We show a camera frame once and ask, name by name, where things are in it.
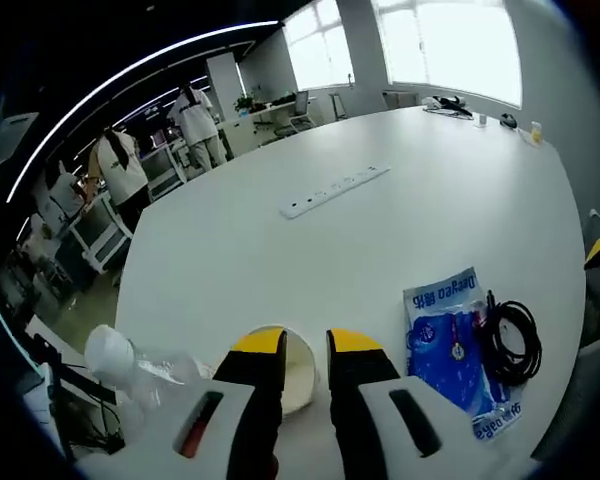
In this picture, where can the black tripod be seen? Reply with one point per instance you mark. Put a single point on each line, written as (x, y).
(75, 372)

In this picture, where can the white power strip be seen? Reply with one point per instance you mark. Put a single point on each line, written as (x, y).
(335, 190)

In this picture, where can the white table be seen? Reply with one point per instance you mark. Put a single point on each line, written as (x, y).
(330, 260)

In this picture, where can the clear bag with blue item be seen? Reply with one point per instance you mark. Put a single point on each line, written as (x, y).
(445, 360)

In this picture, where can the white office chair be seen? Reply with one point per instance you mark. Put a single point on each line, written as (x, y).
(300, 112)

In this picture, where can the white paper cup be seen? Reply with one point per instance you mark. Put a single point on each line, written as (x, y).
(300, 375)

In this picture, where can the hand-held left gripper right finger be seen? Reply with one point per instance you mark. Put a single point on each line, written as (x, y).
(360, 365)

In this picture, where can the clear plastic bottle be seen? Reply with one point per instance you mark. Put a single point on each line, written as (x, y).
(150, 370)

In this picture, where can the black computer mouse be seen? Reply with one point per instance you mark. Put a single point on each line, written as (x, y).
(508, 120)

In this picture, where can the white metal cart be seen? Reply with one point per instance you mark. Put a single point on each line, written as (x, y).
(100, 235)

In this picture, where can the large bright window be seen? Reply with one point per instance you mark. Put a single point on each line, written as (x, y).
(455, 45)
(320, 45)

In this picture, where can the black and white object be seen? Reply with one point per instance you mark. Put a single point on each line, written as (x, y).
(447, 105)

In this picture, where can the small white cup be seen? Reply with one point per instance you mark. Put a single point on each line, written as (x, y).
(481, 121)

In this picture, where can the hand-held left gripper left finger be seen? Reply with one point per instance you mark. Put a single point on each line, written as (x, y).
(252, 365)

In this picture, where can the small yellow cup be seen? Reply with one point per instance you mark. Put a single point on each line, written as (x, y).
(536, 132)

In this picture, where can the long ceiling light strip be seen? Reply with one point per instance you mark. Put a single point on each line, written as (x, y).
(105, 85)

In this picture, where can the green potted plant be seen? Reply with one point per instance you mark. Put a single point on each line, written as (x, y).
(245, 103)

